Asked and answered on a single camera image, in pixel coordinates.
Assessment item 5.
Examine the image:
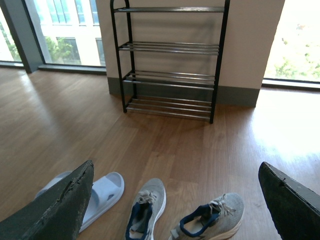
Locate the light blue slipper right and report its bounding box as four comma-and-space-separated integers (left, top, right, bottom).
79, 172, 125, 233

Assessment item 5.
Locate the grey sneaker one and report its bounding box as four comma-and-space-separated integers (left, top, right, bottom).
169, 192, 245, 240
124, 178, 167, 240

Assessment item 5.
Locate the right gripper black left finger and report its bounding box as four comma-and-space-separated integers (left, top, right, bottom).
0, 160, 94, 240

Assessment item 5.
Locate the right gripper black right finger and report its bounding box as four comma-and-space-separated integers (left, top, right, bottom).
258, 161, 320, 240

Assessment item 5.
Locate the light blue slipper left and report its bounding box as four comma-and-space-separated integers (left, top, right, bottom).
34, 171, 72, 199

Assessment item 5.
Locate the light blue slipper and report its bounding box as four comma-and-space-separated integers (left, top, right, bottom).
79, 172, 125, 233
34, 171, 72, 199

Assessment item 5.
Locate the black metal shoe rack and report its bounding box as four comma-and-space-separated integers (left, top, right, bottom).
110, 0, 230, 124

